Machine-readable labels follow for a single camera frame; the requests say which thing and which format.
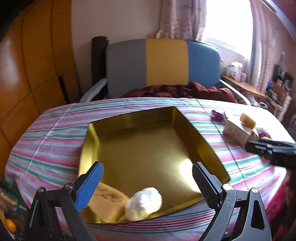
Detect black rolled mat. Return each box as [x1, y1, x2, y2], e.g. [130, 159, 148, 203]
[91, 36, 108, 86]

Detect beige cardboard box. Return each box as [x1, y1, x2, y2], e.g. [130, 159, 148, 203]
[223, 115, 259, 147]

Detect yellow cloth puppet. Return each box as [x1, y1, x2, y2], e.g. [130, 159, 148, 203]
[84, 182, 130, 223]

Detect wooden side shelf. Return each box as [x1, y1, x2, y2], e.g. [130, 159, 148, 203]
[221, 75, 267, 99]

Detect dark red blanket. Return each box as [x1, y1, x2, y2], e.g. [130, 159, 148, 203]
[121, 81, 238, 103]

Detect person's right hand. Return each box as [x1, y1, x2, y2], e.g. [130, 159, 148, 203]
[276, 170, 295, 240]

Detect purple sachet packet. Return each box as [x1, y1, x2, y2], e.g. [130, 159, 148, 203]
[258, 131, 271, 138]

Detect white plastic bag ball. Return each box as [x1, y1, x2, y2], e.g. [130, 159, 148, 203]
[125, 187, 162, 221]

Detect wooden wardrobe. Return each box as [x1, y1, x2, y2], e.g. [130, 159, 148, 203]
[1, 1, 82, 170]

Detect orange fruit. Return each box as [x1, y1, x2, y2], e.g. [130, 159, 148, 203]
[4, 219, 16, 234]

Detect small purple wrapper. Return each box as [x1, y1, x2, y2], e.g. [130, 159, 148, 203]
[211, 110, 226, 123]

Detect gold tray box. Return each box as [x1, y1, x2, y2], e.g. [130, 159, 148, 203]
[78, 106, 230, 218]

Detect orange rectangular sponge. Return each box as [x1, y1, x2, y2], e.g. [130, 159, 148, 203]
[240, 113, 256, 129]

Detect grey yellow blue chair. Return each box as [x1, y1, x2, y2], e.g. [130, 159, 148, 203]
[80, 38, 250, 105]

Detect pink patterned curtain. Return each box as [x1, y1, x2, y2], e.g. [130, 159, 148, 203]
[156, 0, 207, 41]

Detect striped bed sheet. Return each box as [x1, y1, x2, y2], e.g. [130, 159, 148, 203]
[5, 97, 294, 240]

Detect white boxes on shelf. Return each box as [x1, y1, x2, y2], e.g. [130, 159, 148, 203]
[226, 61, 246, 82]

